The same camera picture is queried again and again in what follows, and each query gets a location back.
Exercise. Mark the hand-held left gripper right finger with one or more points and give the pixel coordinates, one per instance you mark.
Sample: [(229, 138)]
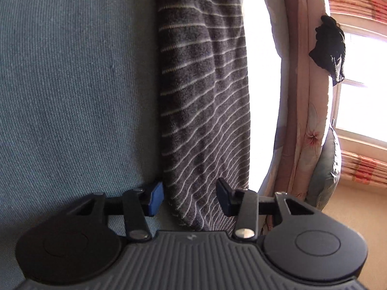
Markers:
[(223, 198)]

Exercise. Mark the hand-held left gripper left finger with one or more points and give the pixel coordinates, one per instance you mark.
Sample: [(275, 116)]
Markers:
[(155, 198)]

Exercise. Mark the grey striped sweater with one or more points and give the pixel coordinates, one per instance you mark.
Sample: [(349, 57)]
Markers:
[(202, 96)]

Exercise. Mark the plump teal floral pillow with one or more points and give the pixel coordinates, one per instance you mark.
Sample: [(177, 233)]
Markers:
[(326, 169)]

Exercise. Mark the pink floral folded quilt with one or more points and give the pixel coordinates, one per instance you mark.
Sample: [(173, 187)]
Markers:
[(302, 96)]

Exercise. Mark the pink patterned curtain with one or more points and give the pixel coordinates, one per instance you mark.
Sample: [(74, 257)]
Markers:
[(362, 167), (356, 4)]

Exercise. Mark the window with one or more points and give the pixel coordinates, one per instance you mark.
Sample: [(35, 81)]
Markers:
[(362, 96)]

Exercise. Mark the black garment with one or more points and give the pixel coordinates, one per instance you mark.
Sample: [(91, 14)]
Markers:
[(329, 48)]

